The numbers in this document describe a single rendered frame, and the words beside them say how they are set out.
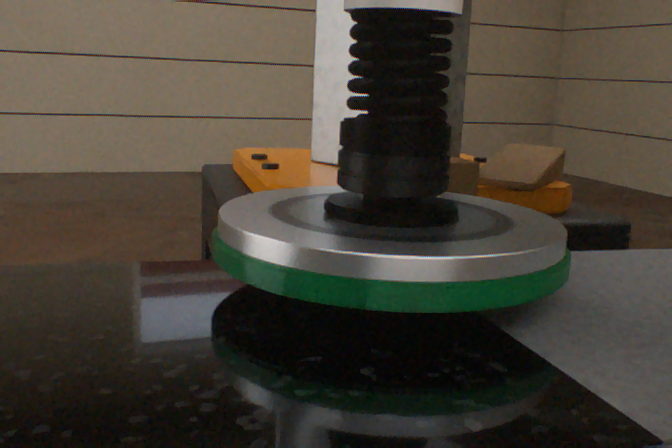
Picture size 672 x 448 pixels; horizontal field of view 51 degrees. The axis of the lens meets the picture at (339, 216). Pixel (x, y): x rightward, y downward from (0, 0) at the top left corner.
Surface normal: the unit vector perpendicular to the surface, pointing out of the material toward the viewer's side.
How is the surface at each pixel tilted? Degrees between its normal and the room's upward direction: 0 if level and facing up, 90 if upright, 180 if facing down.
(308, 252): 90
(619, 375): 0
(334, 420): 0
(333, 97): 90
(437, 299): 90
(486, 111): 90
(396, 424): 0
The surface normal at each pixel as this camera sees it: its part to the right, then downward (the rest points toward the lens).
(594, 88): -0.93, 0.03
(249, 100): 0.36, 0.20
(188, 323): 0.04, -0.98
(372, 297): -0.15, 0.19
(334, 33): -0.71, 0.11
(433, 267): 0.15, 0.21
